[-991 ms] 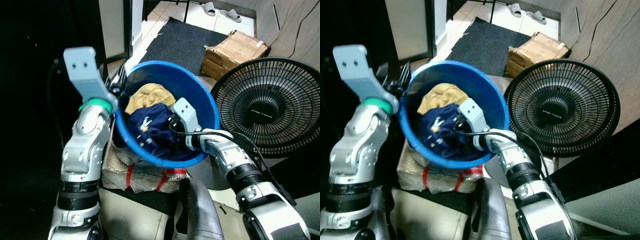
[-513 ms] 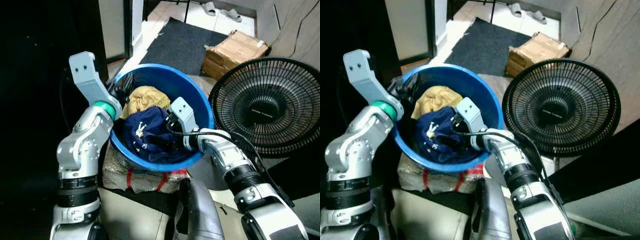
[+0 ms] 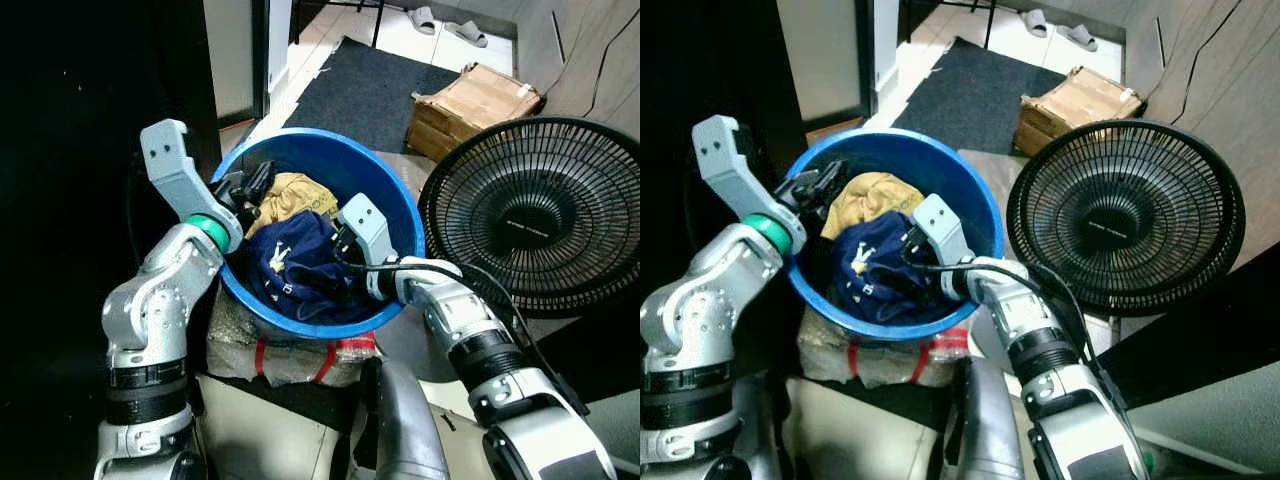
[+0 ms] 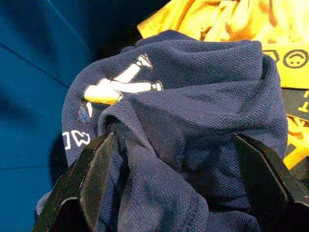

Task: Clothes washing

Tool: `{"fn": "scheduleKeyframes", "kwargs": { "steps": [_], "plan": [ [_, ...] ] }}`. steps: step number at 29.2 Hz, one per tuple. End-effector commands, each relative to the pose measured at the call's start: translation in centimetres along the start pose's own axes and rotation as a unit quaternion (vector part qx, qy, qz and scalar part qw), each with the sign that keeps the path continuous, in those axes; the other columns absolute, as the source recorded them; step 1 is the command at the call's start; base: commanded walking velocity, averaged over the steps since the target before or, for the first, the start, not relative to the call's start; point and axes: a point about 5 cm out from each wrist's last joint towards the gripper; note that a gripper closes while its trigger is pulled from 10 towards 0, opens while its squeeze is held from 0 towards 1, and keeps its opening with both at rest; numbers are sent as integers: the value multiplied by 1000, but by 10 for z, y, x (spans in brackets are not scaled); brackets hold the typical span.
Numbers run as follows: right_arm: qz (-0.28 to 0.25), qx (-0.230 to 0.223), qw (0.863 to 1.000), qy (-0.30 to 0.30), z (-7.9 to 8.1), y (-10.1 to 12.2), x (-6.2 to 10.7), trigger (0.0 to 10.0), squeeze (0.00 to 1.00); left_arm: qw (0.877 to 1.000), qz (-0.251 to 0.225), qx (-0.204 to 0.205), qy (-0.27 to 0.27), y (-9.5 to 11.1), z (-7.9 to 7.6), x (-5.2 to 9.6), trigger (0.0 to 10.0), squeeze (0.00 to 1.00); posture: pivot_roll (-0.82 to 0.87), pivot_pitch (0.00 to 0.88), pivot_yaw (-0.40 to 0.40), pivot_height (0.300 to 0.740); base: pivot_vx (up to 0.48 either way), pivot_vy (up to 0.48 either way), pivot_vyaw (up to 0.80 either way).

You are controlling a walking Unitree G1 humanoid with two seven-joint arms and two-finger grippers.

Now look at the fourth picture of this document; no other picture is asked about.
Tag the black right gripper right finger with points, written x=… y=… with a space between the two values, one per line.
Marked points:
x=263 y=178

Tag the navy polo shirt white print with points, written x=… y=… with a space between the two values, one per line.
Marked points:
x=193 y=96

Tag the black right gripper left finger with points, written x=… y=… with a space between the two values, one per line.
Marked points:
x=79 y=183

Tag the yellow garment black print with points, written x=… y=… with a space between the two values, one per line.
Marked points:
x=265 y=24

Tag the blue cloth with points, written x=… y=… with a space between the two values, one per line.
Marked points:
x=36 y=84

